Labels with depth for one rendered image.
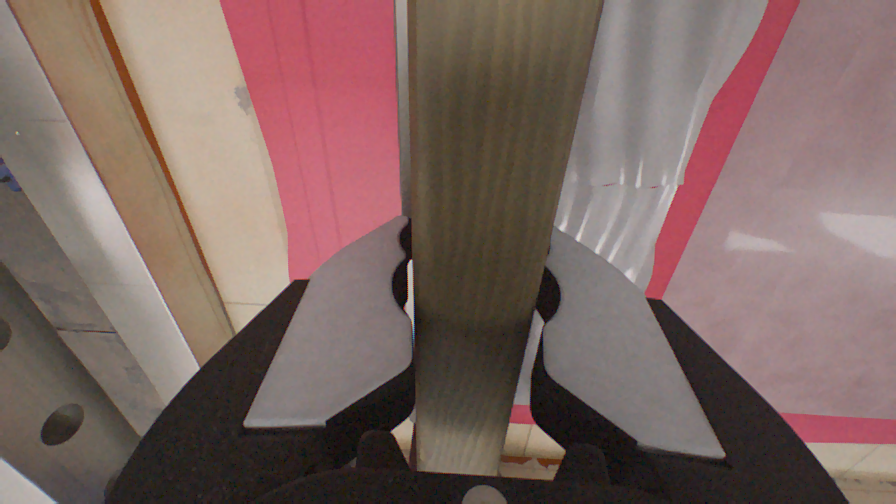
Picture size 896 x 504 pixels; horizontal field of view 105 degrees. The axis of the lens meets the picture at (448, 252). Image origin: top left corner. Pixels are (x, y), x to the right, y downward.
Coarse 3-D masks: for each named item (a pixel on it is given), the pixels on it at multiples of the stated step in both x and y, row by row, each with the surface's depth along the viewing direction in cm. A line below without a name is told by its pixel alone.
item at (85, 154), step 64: (0, 0) 11; (64, 0) 13; (0, 64) 12; (64, 64) 13; (0, 128) 13; (64, 128) 13; (128, 128) 15; (64, 192) 15; (128, 192) 16; (128, 256) 16; (192, 256) 19; (128, 320) 19; (192, 320) 20
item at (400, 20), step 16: (400, 0) 10; (400, 16) 10; (400, 32) 11; (400, 48) 11; (400, 64) 11; (400, 80) 11; (400, 96) 12; (400, 112) 12; (400, 128) 12; (400, 144) 12; (400, 160) 13; (400, 176) 13; (400, 192) 13
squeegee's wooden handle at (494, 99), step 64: (448, 0) 5; (512, 0) 5; (576, 0) 5; (448, 64) 5; (512, 64) 5; (576, 64) 5; (448, 128) 6; (512, 128) 6; (448, 192) 6; (512, 192) 6; (448, 256) 7; (512, 256) 7; (448, 320) 8; (512, 320) 8; (448, 384) 9; (512, 384) 9; (448, 448) 11
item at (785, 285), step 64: (320, 192) 18; (384, 192) 18; (704, 192) 17; (768, 192) 17; (832, 192) 17; (320, 256) 20; (704, 256) 19; (768, 256) 19; (832, 256) 18; (704, 320) 21; (768, 320) 21; (832, 320) 21; (768, 384) 24; (832, 384) 24
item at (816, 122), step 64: (256, 0) 14; (320, 0) 14; (384, 0) 13; (832, 0) 13; (256, 64) 15; (320, 64) 15; (384, 64) 15; (768, 64) 14; (832, 64) 14; (320, 128) 16; (384, 128) 16; (704, 128) 15; (768, 128) 15; (832, 128) 15
